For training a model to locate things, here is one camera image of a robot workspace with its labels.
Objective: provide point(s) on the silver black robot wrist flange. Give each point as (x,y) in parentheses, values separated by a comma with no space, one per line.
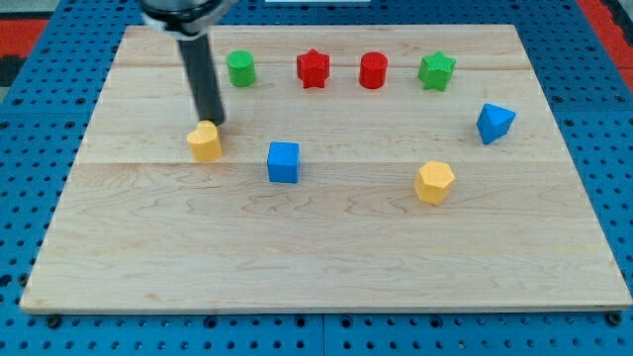
(183,19)

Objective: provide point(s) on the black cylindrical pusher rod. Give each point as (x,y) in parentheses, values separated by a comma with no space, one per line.
(203,81)

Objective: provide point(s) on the yellow heart block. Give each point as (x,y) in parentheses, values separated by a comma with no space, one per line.
(204,142)

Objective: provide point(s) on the blue cube block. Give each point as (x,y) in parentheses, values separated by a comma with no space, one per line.
(283,162)

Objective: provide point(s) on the green cylinder block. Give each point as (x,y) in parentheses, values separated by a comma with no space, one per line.
(241,68)

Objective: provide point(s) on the red star block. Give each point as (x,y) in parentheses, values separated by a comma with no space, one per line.
(313,68)

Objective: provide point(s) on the red cylinder block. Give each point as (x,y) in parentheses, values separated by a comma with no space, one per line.
(373,70)

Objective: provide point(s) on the light wooden board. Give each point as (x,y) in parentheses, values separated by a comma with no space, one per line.
(141,227)

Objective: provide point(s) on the green star block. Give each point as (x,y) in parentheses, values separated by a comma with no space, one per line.
(436,70)

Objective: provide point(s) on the yellow hexagon block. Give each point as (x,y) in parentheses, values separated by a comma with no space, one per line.
(434,182)

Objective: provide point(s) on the blue triangular prism block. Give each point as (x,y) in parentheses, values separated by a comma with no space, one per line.
(494,122)

